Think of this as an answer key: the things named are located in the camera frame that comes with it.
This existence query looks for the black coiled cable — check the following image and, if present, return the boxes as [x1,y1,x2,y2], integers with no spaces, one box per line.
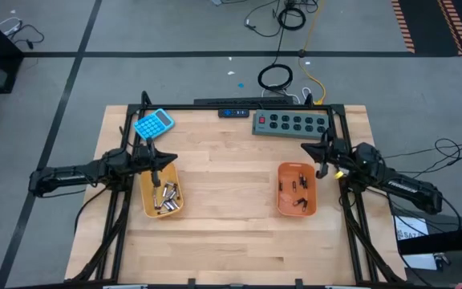
[257,63,294,92]
[277,6,307,31]

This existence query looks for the yellow cable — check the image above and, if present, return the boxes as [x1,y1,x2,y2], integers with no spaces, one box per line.
[298,0,327,105]

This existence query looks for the yellow plastic bin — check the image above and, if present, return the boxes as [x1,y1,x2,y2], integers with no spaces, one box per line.
[140,162,184,219]

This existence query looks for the black beam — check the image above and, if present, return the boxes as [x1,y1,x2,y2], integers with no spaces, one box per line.
[397,224,462,256]

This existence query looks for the black remote control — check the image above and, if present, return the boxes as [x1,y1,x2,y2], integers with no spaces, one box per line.
[217,108,251,119]

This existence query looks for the grey power strip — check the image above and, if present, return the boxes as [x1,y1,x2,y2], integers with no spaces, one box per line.
[251,109,331,140]

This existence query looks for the black tangled cables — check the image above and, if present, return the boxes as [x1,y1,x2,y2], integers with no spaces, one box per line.
[379,138,462,169]

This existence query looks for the black floor cable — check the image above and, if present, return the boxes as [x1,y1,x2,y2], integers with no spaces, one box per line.
[8,23,46,50]

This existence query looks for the orange plastic bin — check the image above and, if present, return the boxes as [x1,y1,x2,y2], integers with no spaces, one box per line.
[276,161,318,218]

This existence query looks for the blue calculator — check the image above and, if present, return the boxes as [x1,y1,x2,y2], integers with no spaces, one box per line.
[133,108,176,141]

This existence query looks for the white printed paper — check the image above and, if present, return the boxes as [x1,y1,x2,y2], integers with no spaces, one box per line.
[393,215,439,271]

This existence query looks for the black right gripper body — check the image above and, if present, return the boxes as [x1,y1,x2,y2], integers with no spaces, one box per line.
[322,138,351,165]

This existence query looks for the black aluminium frame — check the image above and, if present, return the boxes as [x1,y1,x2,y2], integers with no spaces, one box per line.
[66,91,407,287]

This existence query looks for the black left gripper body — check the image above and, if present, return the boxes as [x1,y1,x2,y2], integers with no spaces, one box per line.
[132,144,158,172]

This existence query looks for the long black bar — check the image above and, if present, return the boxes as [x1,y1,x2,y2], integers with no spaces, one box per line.
[193,96,295,107]

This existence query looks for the white cable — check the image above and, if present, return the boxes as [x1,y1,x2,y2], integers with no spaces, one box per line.
[261,83,312,104]

